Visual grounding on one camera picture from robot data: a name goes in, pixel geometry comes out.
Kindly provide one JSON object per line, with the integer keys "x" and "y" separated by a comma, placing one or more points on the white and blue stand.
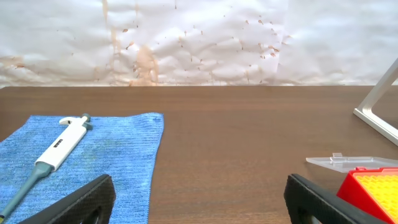
{"x": 373, "y": 105}

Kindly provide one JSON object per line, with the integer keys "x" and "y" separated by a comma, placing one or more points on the red and yellow tip box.
{"x": 373, "y": 189}

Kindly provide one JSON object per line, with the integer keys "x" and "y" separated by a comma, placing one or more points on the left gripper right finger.
{"x": 314, "y": 205}

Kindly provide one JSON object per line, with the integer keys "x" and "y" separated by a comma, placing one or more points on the white pipette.
{"x": 63, "y": 144}

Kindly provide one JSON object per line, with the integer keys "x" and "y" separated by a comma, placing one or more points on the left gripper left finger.
{"x": 90, "y": 202}

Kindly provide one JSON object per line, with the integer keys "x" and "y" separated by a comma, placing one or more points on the blue cloth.
{"x": 118, "y": 155}

